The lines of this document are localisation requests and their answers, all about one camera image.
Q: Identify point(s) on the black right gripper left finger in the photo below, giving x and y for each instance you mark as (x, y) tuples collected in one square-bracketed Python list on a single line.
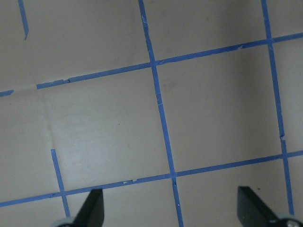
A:
[(92, 212)]

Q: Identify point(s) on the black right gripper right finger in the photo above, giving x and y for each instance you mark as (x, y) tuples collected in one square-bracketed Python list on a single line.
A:
[(253, 212)]

